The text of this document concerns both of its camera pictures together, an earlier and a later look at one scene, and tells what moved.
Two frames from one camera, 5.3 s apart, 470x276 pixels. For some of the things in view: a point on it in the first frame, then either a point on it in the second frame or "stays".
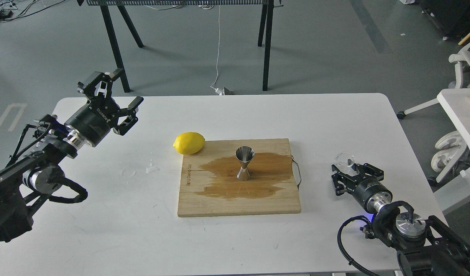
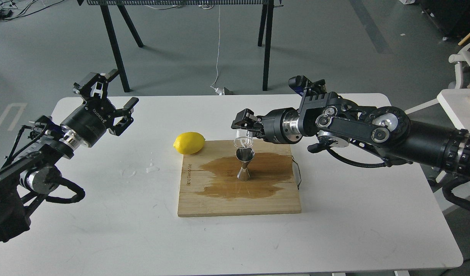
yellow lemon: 189,143 stays
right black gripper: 371,193 -> 280,126
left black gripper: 92,122 stays
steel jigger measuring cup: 245,154 stays
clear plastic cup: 344,159 -> 244,139
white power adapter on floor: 218,90 stays
